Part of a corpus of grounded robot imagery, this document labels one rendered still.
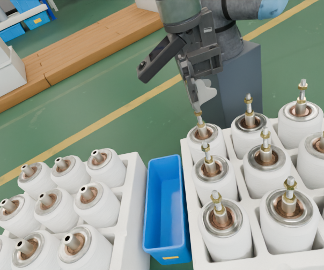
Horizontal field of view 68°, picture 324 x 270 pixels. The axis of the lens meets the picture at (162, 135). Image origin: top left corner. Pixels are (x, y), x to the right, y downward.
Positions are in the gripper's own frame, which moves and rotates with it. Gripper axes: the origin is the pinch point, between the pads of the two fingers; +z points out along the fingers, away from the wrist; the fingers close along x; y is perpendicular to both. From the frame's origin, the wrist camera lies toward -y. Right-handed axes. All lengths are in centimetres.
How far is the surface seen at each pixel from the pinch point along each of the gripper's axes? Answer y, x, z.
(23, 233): -54, -9, 15
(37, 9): -162, 393, 13
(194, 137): -2.0, -0.7, 8.9
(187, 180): -7.3, -7.4, 16.3
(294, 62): 56, 54, 34
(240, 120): 10.5, 0.0, 9.0
